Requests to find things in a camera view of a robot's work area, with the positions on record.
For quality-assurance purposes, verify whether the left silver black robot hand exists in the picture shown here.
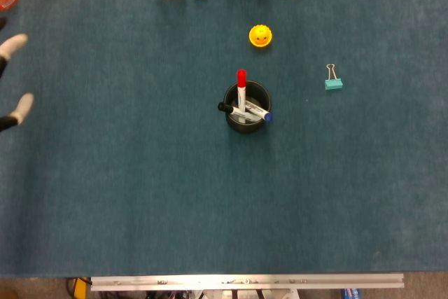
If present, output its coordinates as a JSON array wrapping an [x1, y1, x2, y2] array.
[[0, 15, 35, 134]]

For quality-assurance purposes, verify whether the black capped white marker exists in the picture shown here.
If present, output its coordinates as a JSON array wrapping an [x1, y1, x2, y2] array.
[[217, 101, 253, 121]]

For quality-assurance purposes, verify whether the black cup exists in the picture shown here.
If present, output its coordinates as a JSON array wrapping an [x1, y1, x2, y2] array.
[[223, 81, 272, 134]]

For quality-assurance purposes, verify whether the blue capped white marker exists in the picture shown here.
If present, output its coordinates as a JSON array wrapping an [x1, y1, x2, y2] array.
[[244, 99, 274, 123]]

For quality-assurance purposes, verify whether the red capped white marker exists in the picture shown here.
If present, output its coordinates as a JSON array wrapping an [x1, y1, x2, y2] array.
[[236, 69, 248, 113]]

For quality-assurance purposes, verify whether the blue felt table cloth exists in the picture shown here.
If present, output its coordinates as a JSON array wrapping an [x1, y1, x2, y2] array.
[[0, 0, 448, 279]]

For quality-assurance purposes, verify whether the yellow duck toy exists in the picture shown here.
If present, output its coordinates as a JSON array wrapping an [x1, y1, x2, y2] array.
[[248, 25, 274, 49]]

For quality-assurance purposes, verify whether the yellow object under table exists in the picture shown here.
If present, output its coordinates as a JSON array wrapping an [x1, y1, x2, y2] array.
[[72, 277, 92, 299]]

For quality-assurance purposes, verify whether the teal binder clip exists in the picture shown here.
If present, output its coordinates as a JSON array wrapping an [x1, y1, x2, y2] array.
[[324, 63, 344, 91]]

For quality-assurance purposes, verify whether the aluminium profile rail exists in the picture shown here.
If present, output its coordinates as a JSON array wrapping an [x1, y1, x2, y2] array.
[[90, 273, 405, 292]]

